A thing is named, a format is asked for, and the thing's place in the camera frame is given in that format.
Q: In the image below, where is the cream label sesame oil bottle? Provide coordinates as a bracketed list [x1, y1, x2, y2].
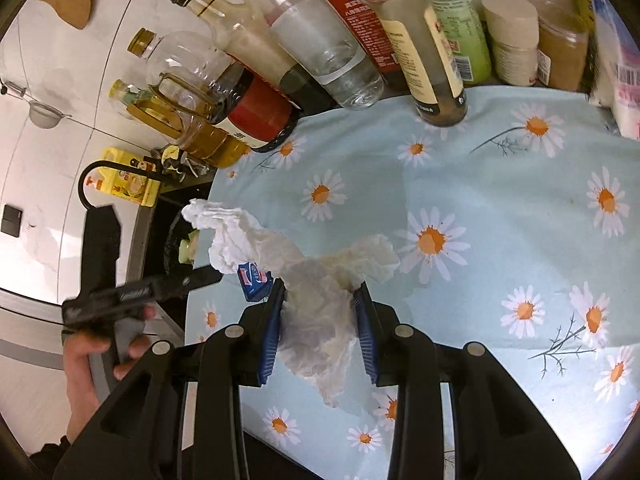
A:
[361, 0, 468, 127]

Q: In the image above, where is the black trash bag bin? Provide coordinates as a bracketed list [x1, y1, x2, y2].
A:
[163, 211, 200, 276]

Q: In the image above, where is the yellow cap clear bottle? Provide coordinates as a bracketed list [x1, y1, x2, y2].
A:
[248, 0, 385, 110]

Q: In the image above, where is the dark soy sauce jug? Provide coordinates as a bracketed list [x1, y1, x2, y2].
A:
[127, 28, 299, 153]

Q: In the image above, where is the daisy print blue tablecloth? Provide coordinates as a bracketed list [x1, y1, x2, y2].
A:
[209, 87, 639, 479]

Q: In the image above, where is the black sink faucet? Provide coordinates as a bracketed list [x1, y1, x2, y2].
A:
[78, 159, 171, 210]

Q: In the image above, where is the black kitchen sink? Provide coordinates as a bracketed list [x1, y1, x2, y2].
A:
[124, 179, 216, 346]

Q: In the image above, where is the black wall switch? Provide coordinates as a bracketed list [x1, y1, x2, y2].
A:
[1, 204, 23, 237]

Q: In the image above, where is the red label sauce bottle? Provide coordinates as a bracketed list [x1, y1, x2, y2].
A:
[326, 0, 408, 92]

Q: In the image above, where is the blue cardboard box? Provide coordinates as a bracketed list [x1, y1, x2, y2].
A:
[238, 262, 273, 302]

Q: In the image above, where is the green label bottle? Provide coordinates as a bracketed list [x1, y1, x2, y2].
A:
[431, 0, 492, 84]

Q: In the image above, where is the white paper wrapper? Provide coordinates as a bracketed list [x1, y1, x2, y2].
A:
[182, 200, 399, 408]

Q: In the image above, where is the brown powder spice jar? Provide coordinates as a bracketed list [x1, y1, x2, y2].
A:
[529, 0, 589, 92]

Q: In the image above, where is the yellow dish soap bottle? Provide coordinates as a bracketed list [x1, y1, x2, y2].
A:
[84, 148, 160, 207]

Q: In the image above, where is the large cooking oil jug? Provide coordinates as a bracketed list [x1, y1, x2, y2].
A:
[108, 79, 250, 169]

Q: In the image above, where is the person left hand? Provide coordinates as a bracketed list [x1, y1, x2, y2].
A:
[63, 330, 151, 443]

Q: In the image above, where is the tan lid spice jar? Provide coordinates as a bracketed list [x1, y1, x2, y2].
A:
[482, 0, 539, 87]

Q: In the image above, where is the white plastic package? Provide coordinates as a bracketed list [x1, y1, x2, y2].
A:
[589, 0, 639, 141]

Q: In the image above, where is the wooden spatula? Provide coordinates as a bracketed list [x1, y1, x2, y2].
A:
[36, 0, 93, 30]

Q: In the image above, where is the black cap vinegar bottle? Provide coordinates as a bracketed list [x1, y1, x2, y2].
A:
[169, 0, 337, 116]

